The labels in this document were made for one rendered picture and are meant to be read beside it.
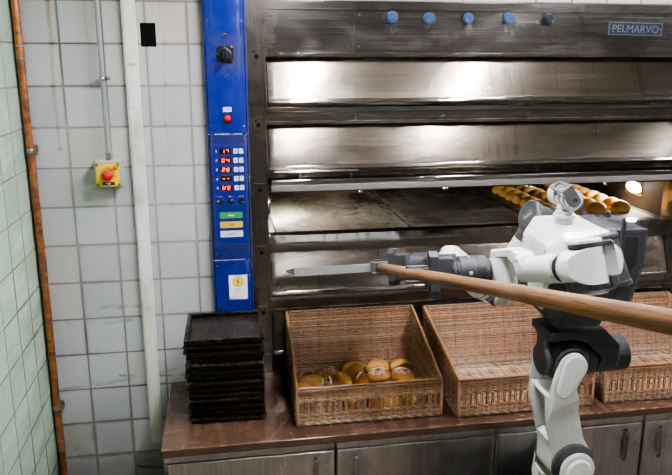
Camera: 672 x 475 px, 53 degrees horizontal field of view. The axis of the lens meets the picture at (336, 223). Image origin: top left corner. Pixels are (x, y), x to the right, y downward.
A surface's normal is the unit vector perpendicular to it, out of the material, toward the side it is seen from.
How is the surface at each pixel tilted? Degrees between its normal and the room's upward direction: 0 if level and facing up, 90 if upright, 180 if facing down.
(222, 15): 90
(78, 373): 90
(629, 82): 70
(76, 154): 90
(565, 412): 113
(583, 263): 77
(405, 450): 91
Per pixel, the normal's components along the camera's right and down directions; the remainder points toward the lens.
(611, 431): 0.16, 0.26
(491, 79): 0.15, -0.11
